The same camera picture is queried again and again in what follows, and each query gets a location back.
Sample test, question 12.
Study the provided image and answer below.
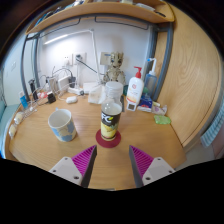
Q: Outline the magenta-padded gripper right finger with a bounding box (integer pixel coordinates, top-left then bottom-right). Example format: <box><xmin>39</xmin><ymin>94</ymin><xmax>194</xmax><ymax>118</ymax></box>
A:
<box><xmin>128</xmin><ymin>144</ymin><xmax>177</xmax><ymax>188</ymax></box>

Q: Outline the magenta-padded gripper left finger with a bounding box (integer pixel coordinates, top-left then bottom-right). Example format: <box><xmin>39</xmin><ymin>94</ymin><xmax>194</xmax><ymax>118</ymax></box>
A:
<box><xmin>48</xmin><ymin>144</ymin><xmax>98</xmax><ymax>188</ymax></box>

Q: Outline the clear bottle with pineapple label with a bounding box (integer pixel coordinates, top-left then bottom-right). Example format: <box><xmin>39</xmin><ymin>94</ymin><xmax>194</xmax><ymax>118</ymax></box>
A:
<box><xmin>100</xmin><ymin>81</ymin><xmax>124</xmax><ymax>142</ymax></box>

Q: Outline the white cup with blue map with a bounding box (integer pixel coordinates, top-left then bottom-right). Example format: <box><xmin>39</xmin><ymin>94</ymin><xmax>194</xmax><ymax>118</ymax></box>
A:
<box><xmin>47</xmin><ymin>108</ymin><xmax>78</xmax><ymax>143</ymax></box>

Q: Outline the flat round red coaster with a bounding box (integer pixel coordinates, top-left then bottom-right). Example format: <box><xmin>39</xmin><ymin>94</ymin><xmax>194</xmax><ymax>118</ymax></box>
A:
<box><xmin>95</xmin><ymin>128</ymin><xmax>122</xmax><ymax>149</ymax></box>

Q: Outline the green plastic pouch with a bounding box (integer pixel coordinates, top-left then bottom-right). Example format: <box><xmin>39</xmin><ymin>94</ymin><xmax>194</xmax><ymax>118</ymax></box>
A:
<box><xmin>153</xmin><ymin>114</ymin><xmax>172</xmax><ymax>126</ymax></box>

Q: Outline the small blue box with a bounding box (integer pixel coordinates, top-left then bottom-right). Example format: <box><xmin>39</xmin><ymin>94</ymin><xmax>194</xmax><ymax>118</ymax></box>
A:
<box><xmin>139</xmin><ymin>94</ymin><xmax>154</xmax><ymax>108</ymax></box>

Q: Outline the small black charger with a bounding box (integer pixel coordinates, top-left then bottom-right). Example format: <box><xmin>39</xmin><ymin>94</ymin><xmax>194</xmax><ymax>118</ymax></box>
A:
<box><xmin>46</xmin><ymin>91</ymin><xmax>58</xmax><ymax>104</ymax></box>

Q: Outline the white power strip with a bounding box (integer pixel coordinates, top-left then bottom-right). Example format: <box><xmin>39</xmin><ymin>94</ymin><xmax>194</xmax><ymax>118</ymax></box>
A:
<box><xmin>68</xmin><ymin>86</ymin><xmax>85</xmax><ymax>96</ymax></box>

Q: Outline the white paper bag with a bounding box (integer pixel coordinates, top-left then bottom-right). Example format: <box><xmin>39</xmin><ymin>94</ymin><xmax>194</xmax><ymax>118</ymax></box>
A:
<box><xmin>87</xmin><ymin>83</ymin><xmax>108</xmax><ymax>105</ymax></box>

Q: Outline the blue tube with white cap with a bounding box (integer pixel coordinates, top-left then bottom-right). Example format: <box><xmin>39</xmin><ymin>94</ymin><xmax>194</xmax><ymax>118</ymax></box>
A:
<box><xmin>18</xmin><ymin>91</ymin><xmax>29</xmax><ymax>109</ymax></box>

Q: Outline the white pump bottle, red pump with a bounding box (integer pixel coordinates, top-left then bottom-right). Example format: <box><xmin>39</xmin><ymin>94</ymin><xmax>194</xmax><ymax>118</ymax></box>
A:
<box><xmin>125</xmin><ymin>66</ymin><xmax>145</xmax><ymax>112</ymax></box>

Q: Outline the light blue bed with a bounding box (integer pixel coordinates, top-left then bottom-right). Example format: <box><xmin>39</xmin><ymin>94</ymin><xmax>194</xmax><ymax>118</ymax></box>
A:
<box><xmin>0</xmin><ymin>99</ymin><xmax>14</xmax><ymax>148</ymax></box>

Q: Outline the black electric shaver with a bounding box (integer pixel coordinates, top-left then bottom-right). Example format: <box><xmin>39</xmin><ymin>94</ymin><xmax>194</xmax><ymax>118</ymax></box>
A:
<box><xmin>28</xmin><ymin>78</ymin><xmax>39</xmax><ymax>101</ymax></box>

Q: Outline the clear squeeze bottle, blue cap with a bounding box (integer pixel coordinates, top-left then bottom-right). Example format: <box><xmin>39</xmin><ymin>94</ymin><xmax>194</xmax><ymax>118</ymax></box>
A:
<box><xmin>143</xmin><ymin>57</ymin><xmax>159</xmax><ymax>99</ymax></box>

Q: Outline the white power adapter block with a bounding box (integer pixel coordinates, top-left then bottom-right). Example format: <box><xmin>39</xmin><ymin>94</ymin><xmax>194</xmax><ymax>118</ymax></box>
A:
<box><xmin>56</xmin><ymin>75</ymin><xmax>72</xmax><ymax>91</ymax></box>

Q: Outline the brown tree figure toy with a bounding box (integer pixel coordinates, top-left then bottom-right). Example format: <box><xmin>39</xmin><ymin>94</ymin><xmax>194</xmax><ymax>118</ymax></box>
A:
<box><xmin>102</xmin><ymin>51</ymin><xmax>127</xmax><ymax>87</ymax></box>

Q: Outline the white desk lamp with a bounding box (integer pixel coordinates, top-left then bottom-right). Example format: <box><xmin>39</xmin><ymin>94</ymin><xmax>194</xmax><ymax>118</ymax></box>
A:
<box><xmin>43</xmin><ymin>29</ymin><xmax>103</xmax><ymax>86</ymax></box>

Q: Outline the wooden shelf unit with items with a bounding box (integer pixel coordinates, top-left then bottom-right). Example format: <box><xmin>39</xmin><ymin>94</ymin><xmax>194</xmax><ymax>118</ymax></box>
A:
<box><xmin>24</xmin><ymin>0</ymin><xmax>176</xmax><ymax>36</ymax></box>

